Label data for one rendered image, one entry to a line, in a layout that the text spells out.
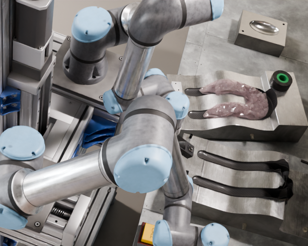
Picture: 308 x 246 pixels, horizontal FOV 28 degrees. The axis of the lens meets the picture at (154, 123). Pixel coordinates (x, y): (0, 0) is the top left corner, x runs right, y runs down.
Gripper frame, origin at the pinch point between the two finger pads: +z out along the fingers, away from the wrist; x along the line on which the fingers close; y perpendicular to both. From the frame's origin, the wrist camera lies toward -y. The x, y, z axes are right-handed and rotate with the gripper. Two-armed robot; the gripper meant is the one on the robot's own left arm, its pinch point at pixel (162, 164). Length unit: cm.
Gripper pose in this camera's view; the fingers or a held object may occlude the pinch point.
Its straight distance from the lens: 211.8
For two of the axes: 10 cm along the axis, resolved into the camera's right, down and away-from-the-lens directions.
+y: -9.7, -2.4, -0.5
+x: -1.6, 7.8, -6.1
